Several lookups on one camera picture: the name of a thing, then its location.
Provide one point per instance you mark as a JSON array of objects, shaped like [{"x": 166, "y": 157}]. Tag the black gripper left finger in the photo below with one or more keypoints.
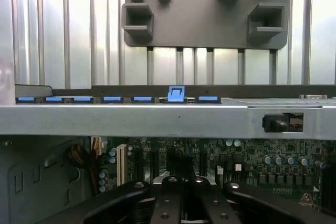
[{"x": 165, "y": 203}]

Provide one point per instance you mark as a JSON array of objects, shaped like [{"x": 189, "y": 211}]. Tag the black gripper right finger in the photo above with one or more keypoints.
[{"x": 218, "y": 208}]

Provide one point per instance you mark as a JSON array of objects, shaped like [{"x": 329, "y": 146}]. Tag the long black expansion slot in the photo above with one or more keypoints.
[
  {"x": 203, "y": 163},
  {"x": 138, "y": 166},
  {"x": 154, "y": 165}
]

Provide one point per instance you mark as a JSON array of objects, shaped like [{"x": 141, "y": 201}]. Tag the white expansion slot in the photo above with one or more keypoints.
[{"x": 121, "y": 163}]

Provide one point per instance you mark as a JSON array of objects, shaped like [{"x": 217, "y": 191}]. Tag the green Dell motherboard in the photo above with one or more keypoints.
[{"x": 262, "y": 153}]

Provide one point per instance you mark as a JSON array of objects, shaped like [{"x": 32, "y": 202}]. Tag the black open PC case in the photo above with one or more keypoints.
[{"x": 131, "y": 121}]

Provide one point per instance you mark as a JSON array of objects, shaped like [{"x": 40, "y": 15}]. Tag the white power connector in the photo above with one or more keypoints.
[{"x": 95, "y": 145}]

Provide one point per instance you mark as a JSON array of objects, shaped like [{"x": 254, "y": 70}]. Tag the silver power supply unit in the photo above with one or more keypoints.
[{"x": 31, "y": 182}]

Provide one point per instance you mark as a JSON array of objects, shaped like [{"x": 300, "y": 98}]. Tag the grey parts rack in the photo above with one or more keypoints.
[{"x": 199, "y": 19}]

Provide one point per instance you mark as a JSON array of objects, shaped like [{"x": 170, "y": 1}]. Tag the blue slot bracket clip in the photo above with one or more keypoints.
[
  {"x": 208, "y": 98},
  {"x": 176, "y": 98},
  {"x": 142, "y": 99}
]

